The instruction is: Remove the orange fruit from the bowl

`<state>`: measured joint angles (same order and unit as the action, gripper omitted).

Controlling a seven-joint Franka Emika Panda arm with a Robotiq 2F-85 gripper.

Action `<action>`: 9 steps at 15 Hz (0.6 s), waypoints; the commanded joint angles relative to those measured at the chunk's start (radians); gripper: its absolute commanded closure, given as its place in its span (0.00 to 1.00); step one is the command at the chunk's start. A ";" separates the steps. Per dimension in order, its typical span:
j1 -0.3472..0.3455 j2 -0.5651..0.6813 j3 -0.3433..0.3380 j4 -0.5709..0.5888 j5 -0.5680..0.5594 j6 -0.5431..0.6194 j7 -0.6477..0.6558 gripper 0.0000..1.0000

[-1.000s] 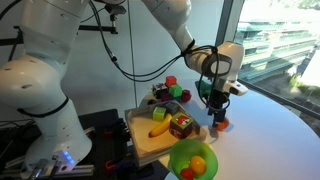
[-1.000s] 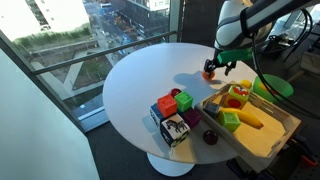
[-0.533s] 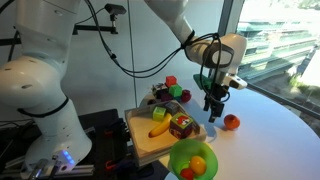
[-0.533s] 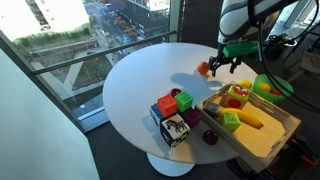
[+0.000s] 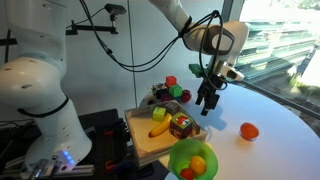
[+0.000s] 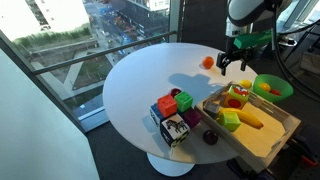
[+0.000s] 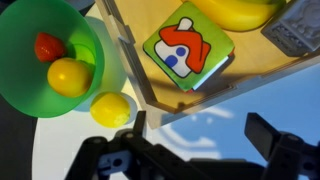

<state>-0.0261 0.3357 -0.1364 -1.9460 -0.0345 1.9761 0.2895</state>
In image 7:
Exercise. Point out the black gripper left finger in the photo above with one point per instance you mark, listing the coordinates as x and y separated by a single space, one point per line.
100 160

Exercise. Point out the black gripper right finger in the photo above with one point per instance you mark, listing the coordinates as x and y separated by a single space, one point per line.
290 156

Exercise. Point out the orange toy fruit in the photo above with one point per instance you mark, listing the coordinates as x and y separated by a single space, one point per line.
110 110

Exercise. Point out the yellow toy fruit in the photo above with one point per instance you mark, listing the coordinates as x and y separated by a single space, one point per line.
69 77

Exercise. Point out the green plastic bowl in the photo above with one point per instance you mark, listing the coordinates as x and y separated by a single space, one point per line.
20 73

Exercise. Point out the wooden tray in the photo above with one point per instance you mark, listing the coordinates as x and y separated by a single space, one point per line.
253 53

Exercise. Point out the red toy strawberry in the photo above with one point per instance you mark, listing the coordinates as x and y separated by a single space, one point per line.
49 46

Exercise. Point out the grey embossed cube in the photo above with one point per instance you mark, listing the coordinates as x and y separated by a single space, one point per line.
295 28

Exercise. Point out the soft picture cube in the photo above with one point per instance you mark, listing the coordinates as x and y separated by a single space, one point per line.
186 46

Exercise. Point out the yellow toy banana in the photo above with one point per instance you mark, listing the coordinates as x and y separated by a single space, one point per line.
233 15

